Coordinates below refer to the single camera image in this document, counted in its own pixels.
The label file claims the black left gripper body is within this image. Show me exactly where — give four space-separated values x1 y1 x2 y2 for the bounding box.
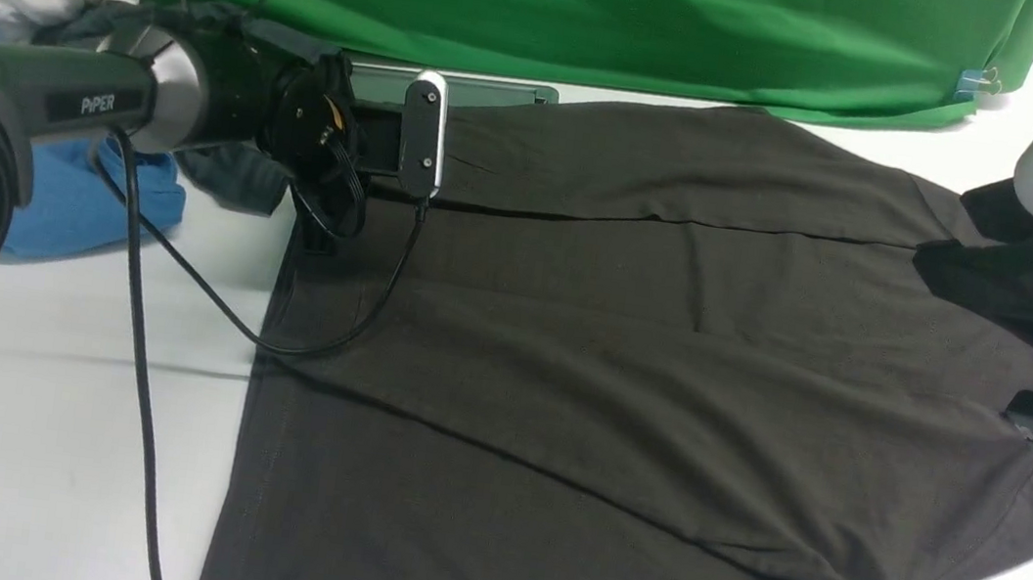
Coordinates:
260 50 372 256

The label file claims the dark gray long-sleeve top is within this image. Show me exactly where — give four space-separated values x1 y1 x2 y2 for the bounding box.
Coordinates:
200 103 1033 580

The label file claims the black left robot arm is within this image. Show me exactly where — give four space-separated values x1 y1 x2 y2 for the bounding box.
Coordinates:
0 24 366 246

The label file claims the metal table slot plate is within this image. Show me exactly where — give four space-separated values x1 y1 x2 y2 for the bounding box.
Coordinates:
350 61 560 108

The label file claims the dark teal crumpled garment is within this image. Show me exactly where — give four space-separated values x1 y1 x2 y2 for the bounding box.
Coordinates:
30 0 354 216

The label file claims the blue binder clip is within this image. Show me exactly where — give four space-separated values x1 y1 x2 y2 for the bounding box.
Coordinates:
953 67 1003 103

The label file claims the blue crumpled garment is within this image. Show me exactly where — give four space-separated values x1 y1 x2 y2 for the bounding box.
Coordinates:
0 139 187 262

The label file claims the green backdrop cloth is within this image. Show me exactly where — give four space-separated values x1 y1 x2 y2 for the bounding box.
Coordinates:
157 0 1033 130

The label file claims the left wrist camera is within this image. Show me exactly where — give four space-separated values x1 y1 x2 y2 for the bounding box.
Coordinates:
398 69 449 201

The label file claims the black left camera cable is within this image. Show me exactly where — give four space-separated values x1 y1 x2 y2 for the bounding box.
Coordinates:
52 127 436 580

